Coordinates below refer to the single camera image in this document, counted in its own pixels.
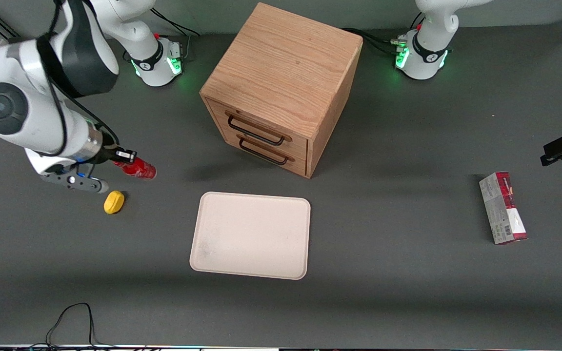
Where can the wooden two-drawer cabinet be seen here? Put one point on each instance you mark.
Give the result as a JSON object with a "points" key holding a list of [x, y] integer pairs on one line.
{"points": [[281, 63]]}

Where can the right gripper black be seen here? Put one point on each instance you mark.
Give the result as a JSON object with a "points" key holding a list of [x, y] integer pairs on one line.
{"points": [[108, 154]]}

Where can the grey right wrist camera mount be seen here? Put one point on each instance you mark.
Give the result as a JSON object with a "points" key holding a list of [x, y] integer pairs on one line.
{"points": [[73, 181]]}

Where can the beige rectangular tray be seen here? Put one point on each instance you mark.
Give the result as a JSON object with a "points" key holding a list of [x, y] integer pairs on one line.
{"points": [[251, 234]]}

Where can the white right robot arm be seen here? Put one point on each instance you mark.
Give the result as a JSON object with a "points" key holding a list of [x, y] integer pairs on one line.
{"points": [[27, 117]]}

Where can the yellow toy lemon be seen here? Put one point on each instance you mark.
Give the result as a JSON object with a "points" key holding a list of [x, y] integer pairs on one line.
{"points": [[114, 202]]}

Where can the wooden drawer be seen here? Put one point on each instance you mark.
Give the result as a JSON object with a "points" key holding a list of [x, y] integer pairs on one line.
{"points": [[296, 145], [296, 163]]}

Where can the wooden top drawer front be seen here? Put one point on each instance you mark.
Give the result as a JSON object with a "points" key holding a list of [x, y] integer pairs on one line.
{"points": [[296, 145]]}

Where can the wooden bottom drawer front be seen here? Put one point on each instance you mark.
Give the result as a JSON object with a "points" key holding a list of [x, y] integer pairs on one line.
{"points": [[296, 163]]}

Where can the grey and red carton box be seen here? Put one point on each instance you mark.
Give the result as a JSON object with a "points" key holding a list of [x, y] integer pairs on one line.
{"points": [[503, 209]]}

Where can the red coke bottle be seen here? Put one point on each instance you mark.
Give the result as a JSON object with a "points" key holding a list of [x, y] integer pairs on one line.
{"points": [[142, 169]]}

